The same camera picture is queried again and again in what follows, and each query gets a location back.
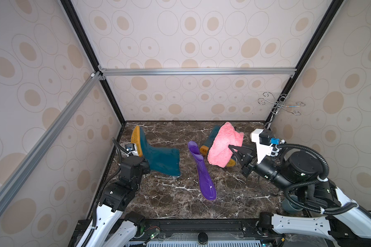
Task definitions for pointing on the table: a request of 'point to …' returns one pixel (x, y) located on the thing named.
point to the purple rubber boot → (207, 186)
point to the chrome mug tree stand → (280, 104)
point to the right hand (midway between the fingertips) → (239, 143)
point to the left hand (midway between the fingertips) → (147, 153)
